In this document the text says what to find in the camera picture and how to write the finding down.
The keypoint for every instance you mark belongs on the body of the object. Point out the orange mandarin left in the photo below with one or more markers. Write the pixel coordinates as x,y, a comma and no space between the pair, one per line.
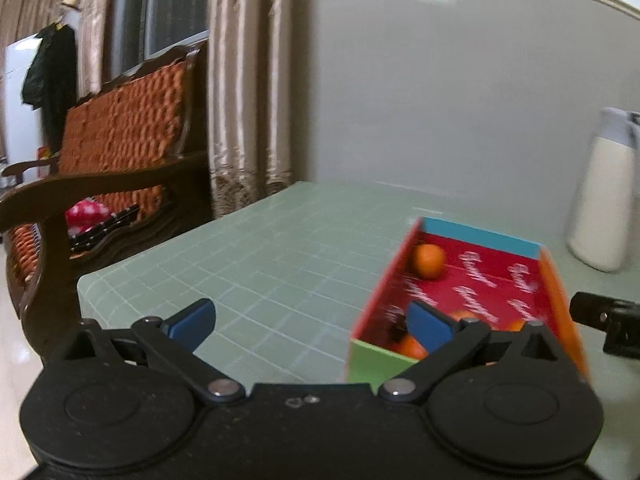
459,315

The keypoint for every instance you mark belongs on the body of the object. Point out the orange mandarin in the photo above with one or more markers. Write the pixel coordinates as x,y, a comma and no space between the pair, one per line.
409,347
459,315

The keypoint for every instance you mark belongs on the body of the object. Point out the wooden bench orange cushion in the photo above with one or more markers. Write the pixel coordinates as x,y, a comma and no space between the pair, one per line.
139,146

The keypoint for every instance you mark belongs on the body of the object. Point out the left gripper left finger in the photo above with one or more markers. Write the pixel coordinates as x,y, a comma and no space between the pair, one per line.
169,346

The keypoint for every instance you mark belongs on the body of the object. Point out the pink spotted cushion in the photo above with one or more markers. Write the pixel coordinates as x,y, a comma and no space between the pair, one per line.
85,215

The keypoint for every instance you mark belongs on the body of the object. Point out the mandarin inside box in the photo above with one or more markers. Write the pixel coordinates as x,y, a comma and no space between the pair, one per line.
429,261

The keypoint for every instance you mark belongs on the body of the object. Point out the colourful cardboard box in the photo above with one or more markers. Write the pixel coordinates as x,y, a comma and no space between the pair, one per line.
507,281

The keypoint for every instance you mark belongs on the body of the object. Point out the black object at right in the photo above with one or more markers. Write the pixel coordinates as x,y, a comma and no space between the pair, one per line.
618,319

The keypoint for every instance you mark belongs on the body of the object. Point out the white thermos jug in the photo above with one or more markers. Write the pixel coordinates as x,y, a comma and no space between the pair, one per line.
599,228

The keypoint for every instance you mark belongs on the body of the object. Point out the green grid table mat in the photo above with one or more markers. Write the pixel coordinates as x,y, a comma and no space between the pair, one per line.
290,274

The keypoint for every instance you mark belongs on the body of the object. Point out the beige curtain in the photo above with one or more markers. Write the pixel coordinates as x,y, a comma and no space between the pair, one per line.
248,100

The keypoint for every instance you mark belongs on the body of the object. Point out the dark hanging jacket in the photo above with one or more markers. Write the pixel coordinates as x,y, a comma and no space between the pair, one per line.
50,84

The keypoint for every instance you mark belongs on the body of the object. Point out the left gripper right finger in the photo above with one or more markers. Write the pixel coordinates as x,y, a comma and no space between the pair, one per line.
450,344

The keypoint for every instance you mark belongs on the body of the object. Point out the window with dark frame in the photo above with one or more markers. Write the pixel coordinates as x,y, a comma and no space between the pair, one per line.
142,29

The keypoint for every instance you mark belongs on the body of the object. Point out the orange mandarin middle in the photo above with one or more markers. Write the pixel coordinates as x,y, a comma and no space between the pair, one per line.
409,347

